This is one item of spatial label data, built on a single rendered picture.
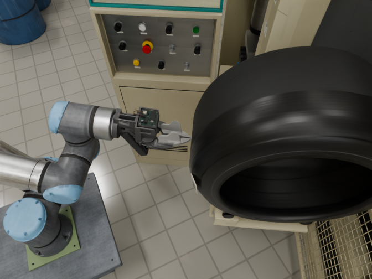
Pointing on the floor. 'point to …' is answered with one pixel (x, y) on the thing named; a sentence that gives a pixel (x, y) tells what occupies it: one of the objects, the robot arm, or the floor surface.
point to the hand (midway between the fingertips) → (186, 139)
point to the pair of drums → (21, 20)
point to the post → (290, 24)
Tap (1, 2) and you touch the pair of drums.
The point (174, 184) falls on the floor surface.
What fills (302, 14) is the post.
